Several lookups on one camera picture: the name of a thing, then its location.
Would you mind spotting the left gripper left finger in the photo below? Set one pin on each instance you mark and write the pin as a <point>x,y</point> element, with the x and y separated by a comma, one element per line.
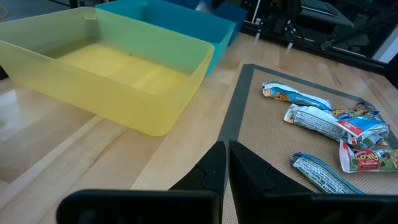
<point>140,208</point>

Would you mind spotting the black aluminium table frame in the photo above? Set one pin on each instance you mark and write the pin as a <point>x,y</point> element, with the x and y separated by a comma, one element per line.
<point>342,57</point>

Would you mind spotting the dark green granola bar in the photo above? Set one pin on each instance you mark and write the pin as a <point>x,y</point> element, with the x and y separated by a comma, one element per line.
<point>357,110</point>

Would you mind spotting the yellow translucent plastic bin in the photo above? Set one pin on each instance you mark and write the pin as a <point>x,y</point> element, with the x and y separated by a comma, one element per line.
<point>109,99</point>

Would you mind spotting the blue and red granola bar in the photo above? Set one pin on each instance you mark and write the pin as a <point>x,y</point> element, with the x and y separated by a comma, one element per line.
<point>363,126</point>

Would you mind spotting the black stand pole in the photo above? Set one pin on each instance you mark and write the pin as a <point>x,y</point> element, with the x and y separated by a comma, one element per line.
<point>357,32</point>

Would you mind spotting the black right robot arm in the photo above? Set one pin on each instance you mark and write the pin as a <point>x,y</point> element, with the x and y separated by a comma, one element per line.
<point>287,6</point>

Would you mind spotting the teal plastic bin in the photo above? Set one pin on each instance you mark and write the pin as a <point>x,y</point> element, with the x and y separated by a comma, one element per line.
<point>186,21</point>

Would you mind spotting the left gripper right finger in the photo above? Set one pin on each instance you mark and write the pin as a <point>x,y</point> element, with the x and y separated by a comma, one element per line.
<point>280,208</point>

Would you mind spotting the black side desk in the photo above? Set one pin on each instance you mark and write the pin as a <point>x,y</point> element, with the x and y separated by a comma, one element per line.
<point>329,18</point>

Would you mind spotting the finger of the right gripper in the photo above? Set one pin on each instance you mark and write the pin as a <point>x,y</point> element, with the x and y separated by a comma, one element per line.
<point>289,37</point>
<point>258,31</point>

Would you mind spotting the dark blue plastic bin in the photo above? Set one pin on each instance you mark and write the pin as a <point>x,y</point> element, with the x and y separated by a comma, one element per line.
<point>231,15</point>

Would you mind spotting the green and red granola bar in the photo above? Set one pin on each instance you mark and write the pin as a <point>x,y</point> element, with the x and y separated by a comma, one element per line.
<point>373,160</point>

